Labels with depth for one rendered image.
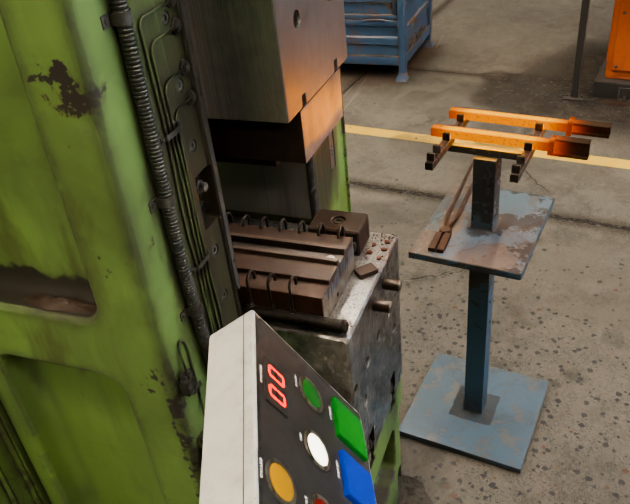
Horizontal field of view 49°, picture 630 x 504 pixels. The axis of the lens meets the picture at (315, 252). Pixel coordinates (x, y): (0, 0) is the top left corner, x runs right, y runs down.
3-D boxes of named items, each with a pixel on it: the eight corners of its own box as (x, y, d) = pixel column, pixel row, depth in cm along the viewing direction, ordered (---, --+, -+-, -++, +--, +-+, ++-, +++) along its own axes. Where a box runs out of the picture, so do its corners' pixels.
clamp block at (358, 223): (370, 236, 161) (369, 212, 158) (359, 257, 155) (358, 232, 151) (322, 230, 165) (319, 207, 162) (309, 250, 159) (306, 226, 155)
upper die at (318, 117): (343, 115, 132) (339, 67, 127) (306, 164, 117) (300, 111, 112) (154, 104, 146) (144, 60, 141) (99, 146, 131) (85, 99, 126)
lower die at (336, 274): (355, 266, 152) (352, 234, 148) (324, 324, 137) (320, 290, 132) (187, 244, 166) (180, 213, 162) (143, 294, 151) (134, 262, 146)
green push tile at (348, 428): (362, 421, 107) (334, 394, 104) (369, 460, 101) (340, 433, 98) (352, 426, 108) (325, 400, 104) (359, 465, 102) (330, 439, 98)
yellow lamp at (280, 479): (303, 481, 80) (299, 456, 77) (288, 515, 76) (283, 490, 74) (278, 475, 81) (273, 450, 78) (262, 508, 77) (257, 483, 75)
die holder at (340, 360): (402, 373, 186) (398, 234, 161) (361, 488, 158) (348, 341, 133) (217, 339, 205) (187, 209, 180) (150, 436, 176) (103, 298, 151)
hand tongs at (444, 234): (477, 151, 228) (478, 147, 227) (490, 152, 226) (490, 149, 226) (427, 251, 184) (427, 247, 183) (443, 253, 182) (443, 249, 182)
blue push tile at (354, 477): (371, 474, 99) (342, 447, 96) (380, 520, 93) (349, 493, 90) (361, 479, 100) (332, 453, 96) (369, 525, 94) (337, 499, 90)
